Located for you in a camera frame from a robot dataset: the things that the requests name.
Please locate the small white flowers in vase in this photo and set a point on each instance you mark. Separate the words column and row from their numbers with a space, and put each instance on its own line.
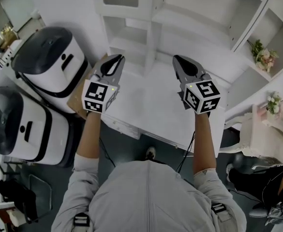
column 273, row 103

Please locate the white and black robot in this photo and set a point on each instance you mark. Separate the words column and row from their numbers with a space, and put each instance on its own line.
column 49, row 64
column 22, row 127

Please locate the black cart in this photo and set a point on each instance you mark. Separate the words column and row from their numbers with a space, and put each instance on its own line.
column 15, row 194

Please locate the person's left forearm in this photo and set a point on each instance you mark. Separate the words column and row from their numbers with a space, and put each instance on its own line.
column 90, row 134

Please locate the white desk with shelves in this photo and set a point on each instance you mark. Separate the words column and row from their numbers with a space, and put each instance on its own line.
column 151, row 100

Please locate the brown cardboard box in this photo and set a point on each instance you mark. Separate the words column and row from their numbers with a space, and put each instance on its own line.
column 76, row 98

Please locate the silver foil bag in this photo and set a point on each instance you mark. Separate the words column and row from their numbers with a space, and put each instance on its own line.
column 274, row 213

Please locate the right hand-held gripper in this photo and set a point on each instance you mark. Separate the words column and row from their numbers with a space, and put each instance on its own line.
column 204, row 95

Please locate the pink flower bouquet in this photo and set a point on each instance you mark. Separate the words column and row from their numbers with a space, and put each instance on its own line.
column 264, row 57

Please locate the person's right forearm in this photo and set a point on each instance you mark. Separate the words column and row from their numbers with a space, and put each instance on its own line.
column 204, row 141

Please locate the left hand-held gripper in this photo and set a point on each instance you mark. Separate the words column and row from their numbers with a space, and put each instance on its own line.
column 96, row 93

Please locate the person's light grey shirt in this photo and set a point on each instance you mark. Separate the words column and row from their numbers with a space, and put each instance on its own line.
column 151, row 197

